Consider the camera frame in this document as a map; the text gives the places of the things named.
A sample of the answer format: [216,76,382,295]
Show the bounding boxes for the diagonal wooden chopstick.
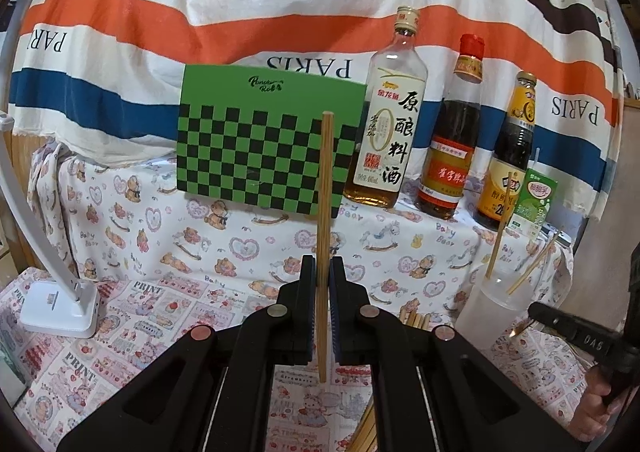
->
[509,318,535,339]

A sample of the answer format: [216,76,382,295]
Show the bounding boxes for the right hand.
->
[567,365,629,442]

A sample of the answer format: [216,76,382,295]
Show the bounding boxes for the wooden chopstick in bundle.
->
[406,311,416,327]

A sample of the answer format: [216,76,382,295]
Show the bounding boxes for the translucent plastic cup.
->
[454,269,534,350]

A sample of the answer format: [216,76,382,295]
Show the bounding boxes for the printed bear tablecloth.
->
[1,142,574,451]

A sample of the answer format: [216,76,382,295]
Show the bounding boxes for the white desk lamp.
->
[0,112,100,339]

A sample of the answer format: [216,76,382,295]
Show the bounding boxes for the green drink carton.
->
[508,148,558,241]

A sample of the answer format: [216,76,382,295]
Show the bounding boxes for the red cap vinegar bottle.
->
[416,33,485,219]

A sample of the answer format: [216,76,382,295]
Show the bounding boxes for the yellow label soy sauce bottle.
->
[474,71,537,230]

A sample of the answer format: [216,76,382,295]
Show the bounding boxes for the clear cooking wine bottle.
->
[343,6,428,209]

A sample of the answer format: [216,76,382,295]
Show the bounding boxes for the green checkered box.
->
[177,64,366,215]

